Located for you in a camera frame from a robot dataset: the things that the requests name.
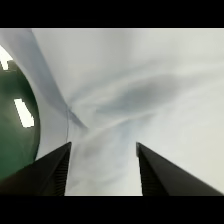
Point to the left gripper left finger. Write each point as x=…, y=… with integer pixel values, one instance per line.
x=46, y=175

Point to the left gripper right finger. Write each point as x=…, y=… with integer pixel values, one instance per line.
x=163, y=178

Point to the white shirt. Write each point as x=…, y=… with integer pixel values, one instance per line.
x=133, y=83

